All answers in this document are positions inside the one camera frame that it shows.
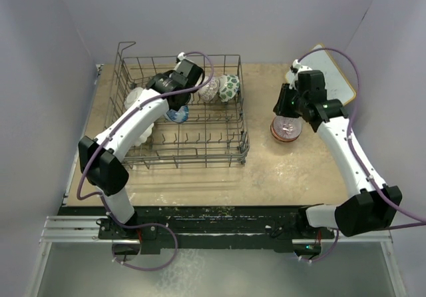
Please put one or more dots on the orange red patterned bowl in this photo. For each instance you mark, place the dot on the orange red patterned bowl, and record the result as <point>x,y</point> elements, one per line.
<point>283,139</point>

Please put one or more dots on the green leaf patterned bowl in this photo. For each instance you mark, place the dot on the green leaf patterned bowl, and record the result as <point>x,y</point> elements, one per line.
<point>229,86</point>

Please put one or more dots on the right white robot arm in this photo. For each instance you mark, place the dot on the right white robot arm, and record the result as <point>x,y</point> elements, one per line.
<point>372,203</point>

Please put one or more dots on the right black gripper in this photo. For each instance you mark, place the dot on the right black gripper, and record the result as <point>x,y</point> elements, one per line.
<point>281,108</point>

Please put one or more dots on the grey wire dish rack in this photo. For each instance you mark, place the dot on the grey wire dish rack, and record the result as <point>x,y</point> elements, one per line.
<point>214,133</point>

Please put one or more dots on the white cup with handle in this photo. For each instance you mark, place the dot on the white cup with handle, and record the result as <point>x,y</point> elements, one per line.
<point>132,97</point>

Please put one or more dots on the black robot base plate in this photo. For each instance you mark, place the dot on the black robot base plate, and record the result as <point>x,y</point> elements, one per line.
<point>215,227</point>

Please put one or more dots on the purple striped bowl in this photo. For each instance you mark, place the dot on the purple striped bowl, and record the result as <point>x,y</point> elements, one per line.
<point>287,127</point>

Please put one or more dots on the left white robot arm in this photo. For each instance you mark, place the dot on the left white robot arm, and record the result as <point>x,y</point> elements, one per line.
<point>100,158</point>

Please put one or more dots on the blue floral white bowl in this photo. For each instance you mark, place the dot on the blue floral white bowl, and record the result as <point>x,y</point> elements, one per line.
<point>179,116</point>

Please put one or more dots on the white fluted bowl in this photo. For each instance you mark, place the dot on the white fluted bowl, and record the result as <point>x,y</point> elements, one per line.
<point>144,136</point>

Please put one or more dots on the aluminium rail frame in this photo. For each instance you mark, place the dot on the aluminium rail frame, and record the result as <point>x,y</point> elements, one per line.
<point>197,251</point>

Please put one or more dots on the brown patterned white bowl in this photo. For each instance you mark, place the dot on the brown patterned white bowl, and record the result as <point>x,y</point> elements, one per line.
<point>209,91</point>

